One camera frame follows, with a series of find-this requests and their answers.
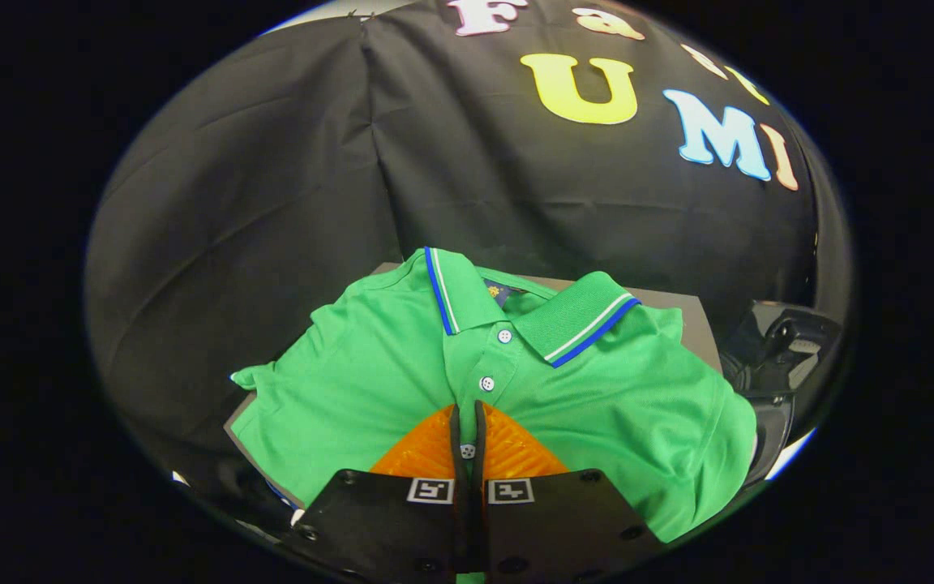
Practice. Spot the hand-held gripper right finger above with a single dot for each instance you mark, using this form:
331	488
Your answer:
564	527

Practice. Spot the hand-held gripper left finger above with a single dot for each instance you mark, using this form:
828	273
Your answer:
378	527

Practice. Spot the green polo shirt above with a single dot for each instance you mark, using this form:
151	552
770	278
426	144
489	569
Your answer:
621	405

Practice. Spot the grey box stand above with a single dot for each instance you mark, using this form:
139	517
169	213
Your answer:
682	312

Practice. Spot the black backdrop cloth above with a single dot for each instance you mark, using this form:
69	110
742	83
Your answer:
272	203

